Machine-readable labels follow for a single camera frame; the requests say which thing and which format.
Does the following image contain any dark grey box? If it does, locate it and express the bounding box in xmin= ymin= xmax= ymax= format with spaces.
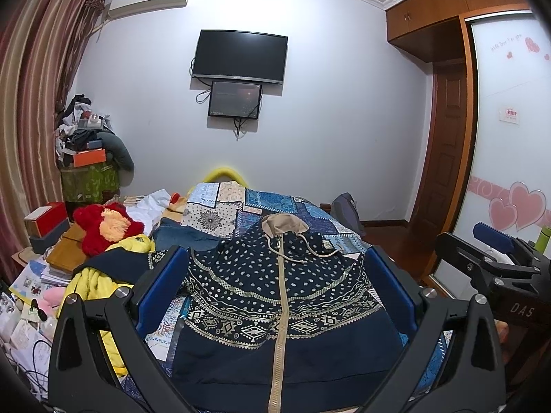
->
xmin=29 ymin=218 xmax=70 ymax=255

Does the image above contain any yellow garment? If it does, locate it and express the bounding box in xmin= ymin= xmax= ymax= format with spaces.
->
xmin=56 ymin=234 xmax=155 ymax=378

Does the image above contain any large black wall television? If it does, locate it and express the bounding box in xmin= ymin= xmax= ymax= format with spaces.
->
xmin=191 ymin=30 xmax=289 ymax=85

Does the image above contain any orange box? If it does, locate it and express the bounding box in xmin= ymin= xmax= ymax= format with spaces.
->
xmin=73 ymin=148 xmax=106 ymax=168

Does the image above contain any yellow bed headboard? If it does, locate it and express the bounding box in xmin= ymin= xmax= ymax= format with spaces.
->
xmin=202 ymin=166 xmax=248 ymax=188

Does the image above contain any wooden door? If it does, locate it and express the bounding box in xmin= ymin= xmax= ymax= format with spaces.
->
xmin=410 ymin=61 xmax=467 ymax=244

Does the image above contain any red and white box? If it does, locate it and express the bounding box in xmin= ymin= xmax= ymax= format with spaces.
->
xmin=24 ymin=202 xmax=67 ymax=238

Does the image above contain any wooden overhead cabinet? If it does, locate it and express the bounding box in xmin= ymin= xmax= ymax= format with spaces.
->
xmin=386 ymin=0 xmax=528 ymax=63

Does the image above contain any white wardrobe door with hearts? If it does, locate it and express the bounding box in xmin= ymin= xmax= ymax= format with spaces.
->
xmin=429 ymin=12 xmax=551 ymax=302

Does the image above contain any striped red curtain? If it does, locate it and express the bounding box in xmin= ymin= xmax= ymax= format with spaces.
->
xmin=1 ymin=0 xmax=105 ymax=282

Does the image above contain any white garment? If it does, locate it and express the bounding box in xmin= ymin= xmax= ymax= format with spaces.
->
xmin=122 ymin=189 xmax=171 ymax=236

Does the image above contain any blue denim garment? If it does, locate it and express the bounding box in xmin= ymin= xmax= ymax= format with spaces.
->
xmin=150 ymin=217 xmax=221 ymax=251

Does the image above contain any blue patchwork bedspread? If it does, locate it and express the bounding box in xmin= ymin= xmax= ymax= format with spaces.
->
xmin=116 ymin=180 xmax=453 ymax=413

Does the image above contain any red plush toy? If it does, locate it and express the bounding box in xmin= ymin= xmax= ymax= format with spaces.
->
xmin=74 ymin=202 xmax=145 ymax=257

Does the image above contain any grey backpack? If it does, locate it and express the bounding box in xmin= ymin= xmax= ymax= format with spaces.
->
xmin=330 ymin=192 xmax=365 ymax=236

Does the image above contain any grey green pillow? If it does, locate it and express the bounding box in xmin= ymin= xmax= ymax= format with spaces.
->
xmin=96 ymin=131 xmax=135 ymax=172

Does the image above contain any navy patterned hooded jacket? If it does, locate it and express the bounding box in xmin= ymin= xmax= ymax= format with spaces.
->
xmin=147 ymin=213 xmax=415 ymax=413

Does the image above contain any clutter pile of clothes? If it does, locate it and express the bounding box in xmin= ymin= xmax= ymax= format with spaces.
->
xmin=54 ymin=94 xmax=113 ymax=157

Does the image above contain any wooden bedside table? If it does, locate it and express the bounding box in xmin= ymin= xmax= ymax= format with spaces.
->
xmin=46 ymin=223 xmax=90 ymax=273

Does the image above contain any small black wall monitor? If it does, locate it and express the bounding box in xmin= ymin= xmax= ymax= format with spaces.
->
xmin=208 ymin=80 xmax=261 ymax=119

